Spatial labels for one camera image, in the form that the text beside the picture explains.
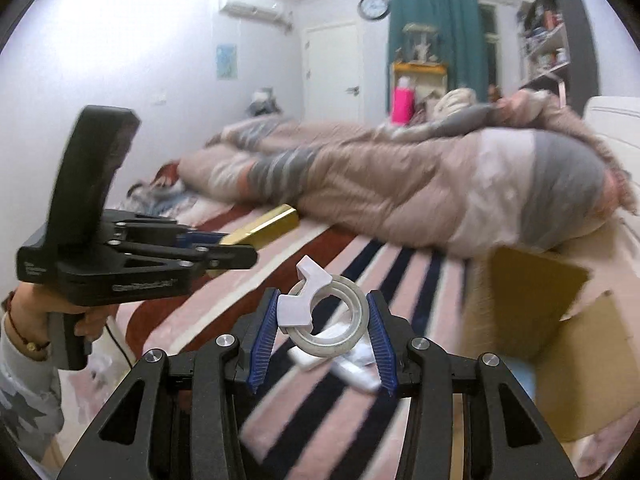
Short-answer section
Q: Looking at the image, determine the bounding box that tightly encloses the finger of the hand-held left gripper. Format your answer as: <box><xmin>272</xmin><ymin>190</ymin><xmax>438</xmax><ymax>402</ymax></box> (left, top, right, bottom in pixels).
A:
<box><xmin>106</xmin><ymin>240</ymin><xmax>259</xmax><ymax>283</ymax></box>
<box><xmin>105</xmin><ymin>211</ymin><xmax>228</xmax><ymax>248</ymax></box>

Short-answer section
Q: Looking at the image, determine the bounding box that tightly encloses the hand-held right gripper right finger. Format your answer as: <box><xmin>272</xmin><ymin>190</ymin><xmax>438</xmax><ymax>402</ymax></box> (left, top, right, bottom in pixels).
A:
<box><xmin>366</xmin><ymin>289</ymin><xmax>577</xmax><ymax>480</ymax></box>

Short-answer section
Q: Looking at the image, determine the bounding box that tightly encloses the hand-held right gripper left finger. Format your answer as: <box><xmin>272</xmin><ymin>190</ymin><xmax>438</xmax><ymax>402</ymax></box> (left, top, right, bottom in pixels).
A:
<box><xmin>56</xmin><ymin>288</ymin><xmax>282</xmax><ymax>480</ymax></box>

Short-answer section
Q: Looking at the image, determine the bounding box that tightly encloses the gold rectangular box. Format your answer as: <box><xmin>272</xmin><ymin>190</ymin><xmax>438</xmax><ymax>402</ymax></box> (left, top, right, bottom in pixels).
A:
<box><xmin>207</xmin><ymin>203</ymin><xmax>301</xmax><ymax>277</ymax></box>

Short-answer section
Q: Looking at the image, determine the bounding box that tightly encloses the white tape roll with cutter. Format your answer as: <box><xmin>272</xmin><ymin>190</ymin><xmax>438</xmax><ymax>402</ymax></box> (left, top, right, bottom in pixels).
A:
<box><xmin>276</xmin><ymin>255</ymin><xmax>374</xmax><ymax>359</ymax></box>

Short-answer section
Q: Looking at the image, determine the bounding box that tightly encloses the brown cardboard box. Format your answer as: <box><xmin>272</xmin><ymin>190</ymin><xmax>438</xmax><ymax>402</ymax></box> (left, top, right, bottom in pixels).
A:
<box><xmin>460</xmin><ymin>220</ymin><xmax>640</xmax><ymax>445</ymax></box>

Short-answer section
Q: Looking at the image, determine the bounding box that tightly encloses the person's left forearm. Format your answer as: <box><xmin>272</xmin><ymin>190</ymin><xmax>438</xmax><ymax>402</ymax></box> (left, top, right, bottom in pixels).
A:
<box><xmin>0</xmin><ymin>310</ymin><xmax>65</xmax><ymax>467</ymax></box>

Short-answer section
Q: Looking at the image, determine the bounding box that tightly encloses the person's left hand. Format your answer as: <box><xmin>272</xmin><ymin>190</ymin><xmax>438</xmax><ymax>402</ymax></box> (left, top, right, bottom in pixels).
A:
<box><xmin>7</xmin><ymin>287</ymin><xmax>112</xmax><ymax>361</ymax></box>

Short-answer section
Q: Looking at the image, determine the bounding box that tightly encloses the clear plastic packet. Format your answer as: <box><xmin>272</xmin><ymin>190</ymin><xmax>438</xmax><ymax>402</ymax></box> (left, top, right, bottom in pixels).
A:
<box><xmin>320</xmin><ymin>324</ymin><xmax>385</xmax><ymax>394</ymax></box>

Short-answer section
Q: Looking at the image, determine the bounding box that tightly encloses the small white packet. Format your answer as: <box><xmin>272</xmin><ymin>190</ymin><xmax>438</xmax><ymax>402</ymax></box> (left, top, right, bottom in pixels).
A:
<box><xmin>287</xmin><ymin>344</ymin><xmax>327</xmax><ymax>374</ymax></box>

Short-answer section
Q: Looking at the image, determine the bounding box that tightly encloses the patterned cloth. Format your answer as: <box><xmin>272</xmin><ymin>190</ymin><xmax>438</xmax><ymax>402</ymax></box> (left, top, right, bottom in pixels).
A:
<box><xmin>125</xmin><ymin>160</ymin><xmax>213</xmax><ymax>211</ymax></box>

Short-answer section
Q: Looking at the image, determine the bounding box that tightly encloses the striped bed sheet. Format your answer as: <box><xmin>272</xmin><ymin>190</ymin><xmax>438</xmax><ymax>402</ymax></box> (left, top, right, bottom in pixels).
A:
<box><xmin>47</xmin><ymin>200</ymin><xmax>503</xmax><ymax>480</ymax></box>

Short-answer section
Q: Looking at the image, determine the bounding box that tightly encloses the grey plush toy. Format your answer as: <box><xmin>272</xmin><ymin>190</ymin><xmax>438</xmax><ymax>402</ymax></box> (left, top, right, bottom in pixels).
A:
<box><xmin>249</xmin><ymin>87</ymin><xmax>282</xmax><ymax>117</ymax></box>

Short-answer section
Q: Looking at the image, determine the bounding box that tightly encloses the pink and grey quilt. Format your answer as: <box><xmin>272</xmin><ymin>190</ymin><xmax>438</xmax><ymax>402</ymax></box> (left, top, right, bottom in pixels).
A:
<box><xmin>177</xmin><ymin>87</ymin><xmax>632</xmax><ymax>262</ymax></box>

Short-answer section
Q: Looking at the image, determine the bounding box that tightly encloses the white door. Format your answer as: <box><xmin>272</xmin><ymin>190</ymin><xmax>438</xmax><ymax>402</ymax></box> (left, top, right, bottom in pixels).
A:
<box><xmin>304</xmin><ymin>22</ymin><xmax>364</xmax><ymax>124</ymax></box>

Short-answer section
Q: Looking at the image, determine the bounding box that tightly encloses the pink bottle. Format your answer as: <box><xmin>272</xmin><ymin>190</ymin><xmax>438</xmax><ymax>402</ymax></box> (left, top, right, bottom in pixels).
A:
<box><xmin>391</xmin><ymin>85</ymin><xmax>416</xmax><ymax>126</ymax></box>

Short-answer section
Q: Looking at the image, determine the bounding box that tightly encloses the white air conditioner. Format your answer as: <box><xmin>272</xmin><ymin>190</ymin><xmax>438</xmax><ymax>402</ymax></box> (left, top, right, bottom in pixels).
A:
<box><xmin>218</xmin><ymin>0</ymin><xmax>294</xmax><ymax>29</ymax></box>

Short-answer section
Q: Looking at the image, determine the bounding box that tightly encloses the cream plush cushion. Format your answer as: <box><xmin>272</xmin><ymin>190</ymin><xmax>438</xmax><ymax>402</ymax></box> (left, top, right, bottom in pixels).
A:
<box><xmin>431</xmin><ymin>87</ymin><xmax>479</xmax><ymax>122</ymax></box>

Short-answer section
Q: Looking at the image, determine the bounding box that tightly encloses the yellow cabinet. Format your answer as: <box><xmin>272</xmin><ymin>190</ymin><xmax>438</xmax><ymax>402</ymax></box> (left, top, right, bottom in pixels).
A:
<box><xmin>392</xmin><ymin>62</ymin><xmax>449</xmax><ymax>111</ymax></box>

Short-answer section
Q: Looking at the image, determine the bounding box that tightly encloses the white ornament stand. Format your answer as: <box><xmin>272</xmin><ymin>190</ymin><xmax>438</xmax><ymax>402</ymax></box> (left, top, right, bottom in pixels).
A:
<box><xmin>397</xmin><ymin>22</ymin><xmax>443</xmax><ymax>65</ymax></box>

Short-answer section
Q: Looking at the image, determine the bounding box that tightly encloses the teal curtain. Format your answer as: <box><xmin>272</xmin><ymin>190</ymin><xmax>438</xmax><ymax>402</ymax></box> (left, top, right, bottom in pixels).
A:
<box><xmin>387</xmin><ymin>0</ymin><xmax>484</xmax><ymax>122</ymax></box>

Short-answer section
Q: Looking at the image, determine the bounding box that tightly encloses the white headboard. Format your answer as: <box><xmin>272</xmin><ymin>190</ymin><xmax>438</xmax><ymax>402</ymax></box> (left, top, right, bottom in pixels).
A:
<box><xmin>582</xmin><ymin>95</ymin><xmax>640</xmax><ymax>221</ymax></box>

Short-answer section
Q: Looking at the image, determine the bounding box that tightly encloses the grey storage shelf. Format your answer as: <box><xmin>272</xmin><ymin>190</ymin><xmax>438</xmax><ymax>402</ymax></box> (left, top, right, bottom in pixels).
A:
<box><xmin>516</xmin><ymin>0</ymin><xmax>601</xmax><ymax>113</ymax></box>

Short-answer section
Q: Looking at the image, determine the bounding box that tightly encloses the black cable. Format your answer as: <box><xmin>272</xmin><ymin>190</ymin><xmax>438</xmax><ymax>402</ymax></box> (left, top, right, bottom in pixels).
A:
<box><xmin>107</xmin><ymin>327</ymin><xmax>137</xmax><ymax>367</ymax></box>

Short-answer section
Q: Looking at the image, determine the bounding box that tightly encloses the red string bracelet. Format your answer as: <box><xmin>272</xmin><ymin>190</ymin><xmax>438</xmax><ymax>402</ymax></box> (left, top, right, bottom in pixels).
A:
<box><xmin>4</xmin><ymin>291</ymin><xmax>52</xmax><ymax>362</ymax></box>

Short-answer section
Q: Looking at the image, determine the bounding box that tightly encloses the blue wall poster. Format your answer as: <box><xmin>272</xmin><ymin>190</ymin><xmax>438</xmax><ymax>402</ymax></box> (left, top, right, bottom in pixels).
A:
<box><xmin>216</xmin><ymin>44</ymin><xmax>238</xmax><ymax>81</ymax></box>

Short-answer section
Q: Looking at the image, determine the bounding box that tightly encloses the round wall clock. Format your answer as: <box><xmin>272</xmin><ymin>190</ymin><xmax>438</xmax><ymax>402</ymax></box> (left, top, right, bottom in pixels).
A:
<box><xmin>358</xmin><ymin>0</ymin><xmax>391</xmax><ymax>22</ymax></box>

